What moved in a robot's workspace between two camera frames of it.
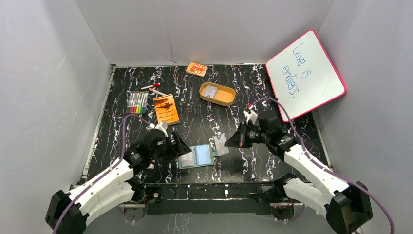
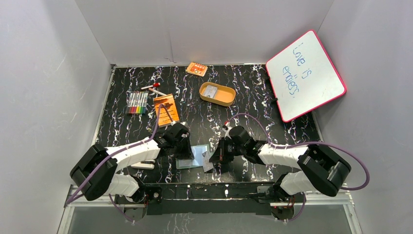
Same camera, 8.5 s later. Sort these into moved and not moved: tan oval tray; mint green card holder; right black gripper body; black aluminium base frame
Moved: right black gripper body
Not moved: tan oval tray; mint green card holder; black aluminium base frame
